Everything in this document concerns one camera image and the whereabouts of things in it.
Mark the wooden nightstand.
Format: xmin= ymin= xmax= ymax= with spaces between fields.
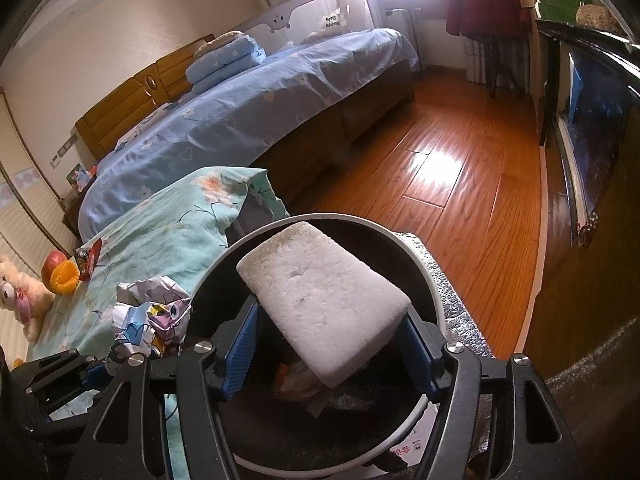
xmin=62 ymin=175 xmax=98 ymax=238

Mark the white wardrobe door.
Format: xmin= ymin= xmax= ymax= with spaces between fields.
xmin=0 ymin=87 xmax=66 ymax=261

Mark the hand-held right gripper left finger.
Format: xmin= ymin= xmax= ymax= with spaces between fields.
xmin=87 ymin=292 xmax=261 ymax=480

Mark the wooden headboard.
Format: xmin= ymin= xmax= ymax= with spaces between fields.
xmin=74 ymin=34 xmax=217 ymax=161

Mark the dark wooden cabinet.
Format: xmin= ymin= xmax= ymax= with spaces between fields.
xmin=520 ymin=160 xmax=640 ymax=391

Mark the orange white crumpled wrapper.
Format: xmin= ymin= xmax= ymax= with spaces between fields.
xmin=274 ymin=359 xmax=333 ymax=402

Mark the white radiator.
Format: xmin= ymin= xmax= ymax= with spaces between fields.
xmin=389 ymin=7 xmax=418 ymax=68

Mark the red apple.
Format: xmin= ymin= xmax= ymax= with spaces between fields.
xmin=42 ymin=251 xmax=68 ymax=287

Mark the bed with blue sheet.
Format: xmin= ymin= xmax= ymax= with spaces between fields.
xmin=77 ymin=27 xmax=418 ymax=241

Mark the white foam block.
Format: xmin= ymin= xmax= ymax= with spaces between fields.
xmin=236 ymin=220 xmax=413 ymax=388

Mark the black television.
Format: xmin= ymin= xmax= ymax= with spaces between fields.
xmin=535 ymin=19 xmax=640 ymax=248

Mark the white cardboard box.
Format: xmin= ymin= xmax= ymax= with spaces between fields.
xmin=365 ymin=399 xmax=453 ymax=480

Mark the orange ring toy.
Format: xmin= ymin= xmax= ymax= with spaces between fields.
xmin=52 ymin=262 xmax=82 ymax=294

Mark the red snack wrapper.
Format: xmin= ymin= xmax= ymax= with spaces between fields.
xmin=74 ymin=239 xmax=104 ymax=281

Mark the printed paper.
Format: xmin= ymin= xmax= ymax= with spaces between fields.
xmin=106 ymin=275 xmax=194 ymax=377

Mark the black bin with white rim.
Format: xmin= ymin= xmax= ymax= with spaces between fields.
xmin=175 ymin=212 xmax=448 ymax=468

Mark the photo frame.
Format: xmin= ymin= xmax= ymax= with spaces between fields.
xmin=66 ymin=162 xmax=91 ymax=193

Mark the grey bed guard rail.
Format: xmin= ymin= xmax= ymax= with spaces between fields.
xmin=235 ymin=0 xmax=378 ymax=51

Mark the silver foil mat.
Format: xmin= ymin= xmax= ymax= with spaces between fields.
xmin=400 ymin=232 xmax=497 ymax=361

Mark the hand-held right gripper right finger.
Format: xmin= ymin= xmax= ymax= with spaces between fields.
xmin=397 ymin=312 xmax=583 ymax=480

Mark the patterned curtain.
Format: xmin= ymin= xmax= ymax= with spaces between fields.
xmin=462 ymin=35 xmax=531 ymax=96

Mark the teal floral cloth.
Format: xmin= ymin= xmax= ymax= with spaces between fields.
xmin=20 ymin=165 xmax=292 ymax=480

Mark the beige plush toy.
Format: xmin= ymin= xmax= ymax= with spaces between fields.
xmin=0 ymin=254 xmax=55 ymax=342

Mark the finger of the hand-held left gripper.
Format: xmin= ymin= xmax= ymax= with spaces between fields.
xmin=22 ymin=352 xmax=113 ymax=402

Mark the folded blue quilt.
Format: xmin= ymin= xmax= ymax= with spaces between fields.
xmin=186 ymin=31 xmax=267 ymax=93

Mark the brown woven basket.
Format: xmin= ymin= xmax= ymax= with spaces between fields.
xmin=575 ymin=4 xmax=622 ymax=36

